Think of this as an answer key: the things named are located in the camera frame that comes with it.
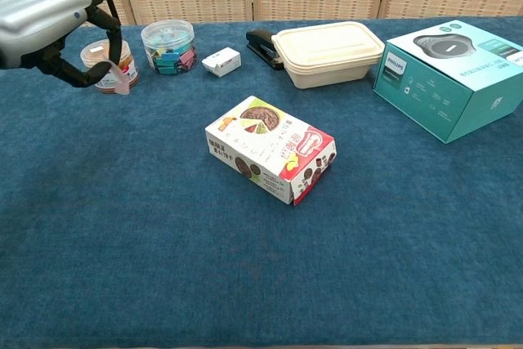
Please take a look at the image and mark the beige lidded lunch box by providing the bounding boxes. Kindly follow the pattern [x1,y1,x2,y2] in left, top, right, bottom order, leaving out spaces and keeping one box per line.
[270,20,386,90]

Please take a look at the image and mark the clear jar brown rubber bands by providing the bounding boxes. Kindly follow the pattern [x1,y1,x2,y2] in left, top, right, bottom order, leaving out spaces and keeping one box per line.
[79,38,141,95]

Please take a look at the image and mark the teal speaker product box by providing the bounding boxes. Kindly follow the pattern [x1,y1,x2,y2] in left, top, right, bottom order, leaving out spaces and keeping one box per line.
[372,18,523,145]

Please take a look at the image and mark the clear jar colourful binder clips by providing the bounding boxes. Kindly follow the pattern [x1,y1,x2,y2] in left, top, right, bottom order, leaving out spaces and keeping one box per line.
[140,20,198,77]

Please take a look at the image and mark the small white box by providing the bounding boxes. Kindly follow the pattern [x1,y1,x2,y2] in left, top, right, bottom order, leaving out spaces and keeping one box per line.
[200,47,243,78]

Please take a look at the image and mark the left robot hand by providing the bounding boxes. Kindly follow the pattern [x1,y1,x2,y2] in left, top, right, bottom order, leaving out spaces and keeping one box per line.
[0,0,131,89]

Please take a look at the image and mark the blue table mat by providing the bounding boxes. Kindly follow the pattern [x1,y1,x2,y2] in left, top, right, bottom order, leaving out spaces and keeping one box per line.
[0,15,523,347]

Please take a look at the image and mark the pink snack box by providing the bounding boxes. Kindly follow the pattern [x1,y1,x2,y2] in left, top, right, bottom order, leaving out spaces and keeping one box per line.
[204,95,337,207]

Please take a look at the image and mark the black marker pen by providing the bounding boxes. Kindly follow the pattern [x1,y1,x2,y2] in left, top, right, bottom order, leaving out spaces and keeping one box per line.
[245,29,285,72]

